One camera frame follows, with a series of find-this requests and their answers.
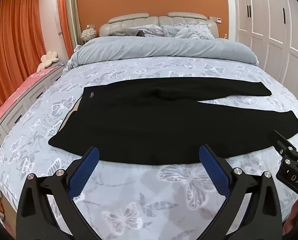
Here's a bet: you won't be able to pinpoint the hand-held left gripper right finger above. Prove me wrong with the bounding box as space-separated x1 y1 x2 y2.
196 144 283 240

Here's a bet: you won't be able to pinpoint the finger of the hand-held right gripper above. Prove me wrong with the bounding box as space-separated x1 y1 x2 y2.
268 129 298 167

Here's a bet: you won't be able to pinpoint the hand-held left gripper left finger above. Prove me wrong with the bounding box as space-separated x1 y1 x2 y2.
16 146 109 240

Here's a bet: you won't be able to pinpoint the black pants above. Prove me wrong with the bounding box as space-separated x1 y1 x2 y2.
48 77 298 166

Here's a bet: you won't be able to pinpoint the person's right hand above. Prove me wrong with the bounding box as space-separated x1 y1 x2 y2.
282 200 298 236

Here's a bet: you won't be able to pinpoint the butterfly print bed sheet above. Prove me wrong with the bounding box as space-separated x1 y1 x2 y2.
0 55 298 240

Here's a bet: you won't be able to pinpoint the white drawer cabinet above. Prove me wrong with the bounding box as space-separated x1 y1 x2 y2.
0 65 65 163

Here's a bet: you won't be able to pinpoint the pink cabinet mat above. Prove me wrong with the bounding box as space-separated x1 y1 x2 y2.
0 64 64 130

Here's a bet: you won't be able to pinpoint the white wardrobe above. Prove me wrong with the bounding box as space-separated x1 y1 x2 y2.
230 0 298 100

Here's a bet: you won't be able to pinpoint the white flower-shaped cushion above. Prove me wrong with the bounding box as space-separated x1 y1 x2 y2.
37 51 60 72

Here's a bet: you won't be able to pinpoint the grey duvet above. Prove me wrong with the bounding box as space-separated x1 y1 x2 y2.
65 35 259 68

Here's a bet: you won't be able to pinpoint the white bedside ornament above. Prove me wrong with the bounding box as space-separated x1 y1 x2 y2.
81 24 97 41

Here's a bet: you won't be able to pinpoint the butterfly print pillow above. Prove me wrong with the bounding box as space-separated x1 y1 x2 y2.
144 22 216 40

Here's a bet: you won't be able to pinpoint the wide orange curtain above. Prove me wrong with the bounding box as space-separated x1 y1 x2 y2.
0 0 48 113

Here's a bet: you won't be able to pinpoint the dark grey cloth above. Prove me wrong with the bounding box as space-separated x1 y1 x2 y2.
108 29 146 38

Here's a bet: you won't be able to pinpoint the narrow orange curtain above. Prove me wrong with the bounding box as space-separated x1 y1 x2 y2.
56 0 74 54

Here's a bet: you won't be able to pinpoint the beige padded headboard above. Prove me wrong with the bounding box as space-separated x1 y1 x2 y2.
99 12 219 39

